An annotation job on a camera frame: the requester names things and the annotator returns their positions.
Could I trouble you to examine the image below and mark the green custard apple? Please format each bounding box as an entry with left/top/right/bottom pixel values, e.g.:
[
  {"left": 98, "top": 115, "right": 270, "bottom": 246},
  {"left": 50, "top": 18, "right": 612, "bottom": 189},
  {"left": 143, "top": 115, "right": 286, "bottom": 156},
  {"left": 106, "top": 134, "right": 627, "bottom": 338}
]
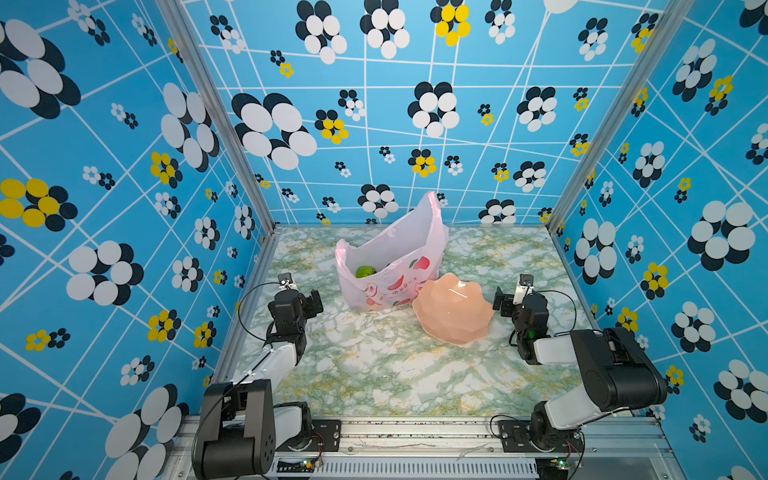
[{"left": 355, "top": 266, "right": 377, "bottom": 279}]

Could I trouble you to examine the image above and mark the pink printed plastic bag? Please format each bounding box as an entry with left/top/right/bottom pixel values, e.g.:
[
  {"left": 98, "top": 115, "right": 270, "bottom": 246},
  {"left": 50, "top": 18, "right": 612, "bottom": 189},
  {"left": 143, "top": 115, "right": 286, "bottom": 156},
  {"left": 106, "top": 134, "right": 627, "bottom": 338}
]
[{"left": 335, "top": 192, "right": 449, "bottom": 311}]

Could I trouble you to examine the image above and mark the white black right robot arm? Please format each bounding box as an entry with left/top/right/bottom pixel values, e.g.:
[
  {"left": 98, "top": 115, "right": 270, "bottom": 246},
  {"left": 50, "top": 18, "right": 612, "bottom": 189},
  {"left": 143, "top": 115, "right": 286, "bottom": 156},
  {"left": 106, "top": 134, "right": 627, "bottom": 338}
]
[{"left": 492, "top": 286, "right": 668, "bottom": 451}]

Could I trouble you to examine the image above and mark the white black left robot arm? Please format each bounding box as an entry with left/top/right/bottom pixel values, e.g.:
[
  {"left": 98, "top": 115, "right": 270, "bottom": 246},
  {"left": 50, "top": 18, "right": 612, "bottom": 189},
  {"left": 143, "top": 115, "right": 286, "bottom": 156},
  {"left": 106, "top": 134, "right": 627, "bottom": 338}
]
[{"left": 192, "top": 288, "right": 324, "bottom": 479}]

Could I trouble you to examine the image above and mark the pink scalloped fruit bowl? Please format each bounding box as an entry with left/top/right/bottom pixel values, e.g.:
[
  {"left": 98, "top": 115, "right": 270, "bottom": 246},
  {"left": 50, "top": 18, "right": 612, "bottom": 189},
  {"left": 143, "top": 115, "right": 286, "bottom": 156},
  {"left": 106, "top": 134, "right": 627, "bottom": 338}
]
[{"left": 412, "top": 273, "right": 494, "bottom": 346}]

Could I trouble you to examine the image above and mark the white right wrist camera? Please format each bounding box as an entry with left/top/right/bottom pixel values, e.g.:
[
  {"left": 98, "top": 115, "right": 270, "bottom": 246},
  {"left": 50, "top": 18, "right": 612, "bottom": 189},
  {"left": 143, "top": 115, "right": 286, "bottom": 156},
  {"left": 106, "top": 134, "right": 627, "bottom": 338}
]
[{"left": 513, "top": 273, "right": 534, "bottom": 304}]

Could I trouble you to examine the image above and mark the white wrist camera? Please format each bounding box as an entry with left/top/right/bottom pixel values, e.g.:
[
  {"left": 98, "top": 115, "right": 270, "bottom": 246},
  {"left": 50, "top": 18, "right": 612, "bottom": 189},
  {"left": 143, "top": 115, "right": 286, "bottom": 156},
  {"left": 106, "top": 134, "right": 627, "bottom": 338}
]
[
  {"left": 513, "top": 273, "right": 534, "bottom": 304},
  {"left": 277, "top": 273, "right": 298, "bottom": 291}
]

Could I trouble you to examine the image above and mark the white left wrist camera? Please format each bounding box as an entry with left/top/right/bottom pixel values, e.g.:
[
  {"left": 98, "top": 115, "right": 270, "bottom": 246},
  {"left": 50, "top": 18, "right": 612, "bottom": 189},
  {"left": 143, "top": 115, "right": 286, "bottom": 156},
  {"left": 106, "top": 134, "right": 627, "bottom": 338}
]
[{"left": 277, "top": 273, "right": 298, "bottom": 291}]

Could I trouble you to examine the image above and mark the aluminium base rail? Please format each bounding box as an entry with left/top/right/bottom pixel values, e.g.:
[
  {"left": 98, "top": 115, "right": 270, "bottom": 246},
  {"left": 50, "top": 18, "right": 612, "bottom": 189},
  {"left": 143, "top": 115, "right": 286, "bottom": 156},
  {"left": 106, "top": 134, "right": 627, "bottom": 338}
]
[{"left": 161, "top": 415, "right": 685, "bottom": 480}]

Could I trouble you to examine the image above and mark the aluminium frame post left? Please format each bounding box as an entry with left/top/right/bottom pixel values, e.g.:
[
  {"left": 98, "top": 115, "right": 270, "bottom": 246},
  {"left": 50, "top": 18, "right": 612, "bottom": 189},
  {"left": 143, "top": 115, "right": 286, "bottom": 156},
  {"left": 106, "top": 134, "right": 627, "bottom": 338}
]
[{"left": 158, "top": 0, "right": 275, "bottom": 238}]

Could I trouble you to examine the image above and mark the aluminium frame post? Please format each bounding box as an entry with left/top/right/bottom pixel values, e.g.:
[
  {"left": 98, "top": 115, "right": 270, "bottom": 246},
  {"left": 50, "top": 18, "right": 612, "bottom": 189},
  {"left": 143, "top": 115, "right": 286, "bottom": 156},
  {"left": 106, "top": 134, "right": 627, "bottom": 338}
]
[
  {"left": 158, "top": 0, "right": 275, "bottom": 238},
  {"left": 547, "top": 0, "right": 695, "bottom": 235}
]

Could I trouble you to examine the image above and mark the aluminium frame post right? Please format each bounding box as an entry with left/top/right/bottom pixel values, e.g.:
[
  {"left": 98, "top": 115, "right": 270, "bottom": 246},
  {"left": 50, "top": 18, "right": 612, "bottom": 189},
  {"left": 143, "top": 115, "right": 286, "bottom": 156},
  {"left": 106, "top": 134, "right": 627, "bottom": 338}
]
[{"left": 547, "top": 0, "right": 695, "bottom": 235}]

